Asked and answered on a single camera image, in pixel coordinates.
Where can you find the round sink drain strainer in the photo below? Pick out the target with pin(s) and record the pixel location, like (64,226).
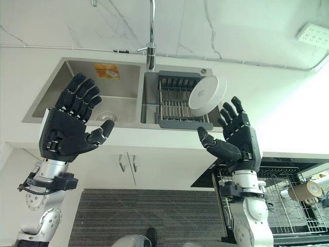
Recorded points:
(107,117)

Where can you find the brown tape roll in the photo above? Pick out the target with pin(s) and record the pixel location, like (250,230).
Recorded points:
(306,191)

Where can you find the grey sink drain rack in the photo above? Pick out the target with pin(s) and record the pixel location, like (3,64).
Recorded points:
(177,103)

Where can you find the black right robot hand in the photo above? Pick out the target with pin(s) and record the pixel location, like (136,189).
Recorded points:
(240,140)

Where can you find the chrome kitchen faucet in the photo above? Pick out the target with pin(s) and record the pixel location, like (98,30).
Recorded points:
(151,33)

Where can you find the silver robot body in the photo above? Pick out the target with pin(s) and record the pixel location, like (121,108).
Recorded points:
(137,239)

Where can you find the white power strip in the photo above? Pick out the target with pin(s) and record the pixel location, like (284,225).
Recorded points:
(311,34)

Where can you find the black dishwasher body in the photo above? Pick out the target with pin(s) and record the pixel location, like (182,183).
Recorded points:
(270,195)

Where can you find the orange sticker label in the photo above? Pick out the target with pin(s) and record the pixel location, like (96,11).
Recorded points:
(107,71)

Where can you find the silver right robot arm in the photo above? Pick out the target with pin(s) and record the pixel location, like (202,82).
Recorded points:
(250,205)

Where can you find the white round plate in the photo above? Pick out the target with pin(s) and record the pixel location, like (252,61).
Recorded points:
(207,95)

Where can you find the white cabinet door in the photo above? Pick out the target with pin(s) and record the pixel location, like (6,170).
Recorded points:
(108,167)
(174,164)

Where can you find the dark striped floor mat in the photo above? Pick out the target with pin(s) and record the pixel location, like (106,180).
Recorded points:
(146,216)

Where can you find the small chrome tap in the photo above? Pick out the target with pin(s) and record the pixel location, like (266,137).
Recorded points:
(94,2)

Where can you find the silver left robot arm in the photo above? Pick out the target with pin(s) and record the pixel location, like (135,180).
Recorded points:
(42,195)

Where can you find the stainless steel double sink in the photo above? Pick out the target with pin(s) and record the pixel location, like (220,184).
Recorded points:
(120,95)

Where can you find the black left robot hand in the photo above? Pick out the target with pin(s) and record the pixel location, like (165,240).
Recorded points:
(65,131)

